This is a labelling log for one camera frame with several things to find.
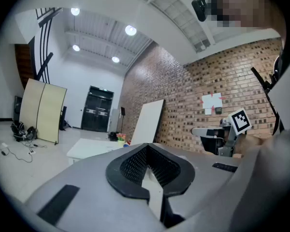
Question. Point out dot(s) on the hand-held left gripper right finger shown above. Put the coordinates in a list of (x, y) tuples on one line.
[(207, 178)]

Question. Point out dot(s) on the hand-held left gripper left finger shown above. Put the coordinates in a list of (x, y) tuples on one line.
[(91, 190)]

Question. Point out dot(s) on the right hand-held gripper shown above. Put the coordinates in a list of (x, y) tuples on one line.
[(240, 121)]

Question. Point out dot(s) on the person's right forearm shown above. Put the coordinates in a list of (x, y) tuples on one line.
[(249, 144)]

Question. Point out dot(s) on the white paper with red tape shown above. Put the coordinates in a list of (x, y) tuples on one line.
[(212, 101)]

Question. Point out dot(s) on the white table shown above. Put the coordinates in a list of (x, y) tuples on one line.
[(87, 150)]

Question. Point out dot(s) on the orange flowers in pot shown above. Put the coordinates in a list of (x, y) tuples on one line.
[(121, 139)]

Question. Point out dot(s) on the black duffel bag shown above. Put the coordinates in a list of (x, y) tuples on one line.
[(113, 134)]

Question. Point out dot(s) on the large white board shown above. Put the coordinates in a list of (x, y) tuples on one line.
[(147, 122)]

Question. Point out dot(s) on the white power strip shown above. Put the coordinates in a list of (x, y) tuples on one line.
[(32, 152)]

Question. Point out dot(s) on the black double door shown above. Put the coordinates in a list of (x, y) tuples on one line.
[(96, 110)]

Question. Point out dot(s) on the black backpack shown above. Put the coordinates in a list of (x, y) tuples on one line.
[(32, 132), (18, 130)]

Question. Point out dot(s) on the black music stand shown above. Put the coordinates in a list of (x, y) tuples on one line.
[(122, 110)]

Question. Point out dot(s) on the beige folding partition screen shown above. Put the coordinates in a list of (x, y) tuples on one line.
[(43, 110)]

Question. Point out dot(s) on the black power adapter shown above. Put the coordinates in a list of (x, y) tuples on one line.
[(3, 153)]

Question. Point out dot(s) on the flat white square box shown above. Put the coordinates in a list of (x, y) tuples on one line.
[(4, 144)]

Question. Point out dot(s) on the round ceiling light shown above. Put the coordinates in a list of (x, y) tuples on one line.
[(75, 11), (76, 47), (115, 59), (130, 30)]

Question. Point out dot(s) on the person's head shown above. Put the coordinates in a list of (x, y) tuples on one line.
[(244, 8)]

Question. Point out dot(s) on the brown wooden panel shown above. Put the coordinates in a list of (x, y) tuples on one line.
[(24, 64)]

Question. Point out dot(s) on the black metal stair railing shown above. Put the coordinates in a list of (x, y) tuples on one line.
[(44, 40)]

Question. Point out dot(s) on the small black wall device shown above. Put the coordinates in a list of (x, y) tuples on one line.
[(218, 110)]

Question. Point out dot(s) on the black head-worn camera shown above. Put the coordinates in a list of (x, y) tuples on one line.
[(200, 7)]

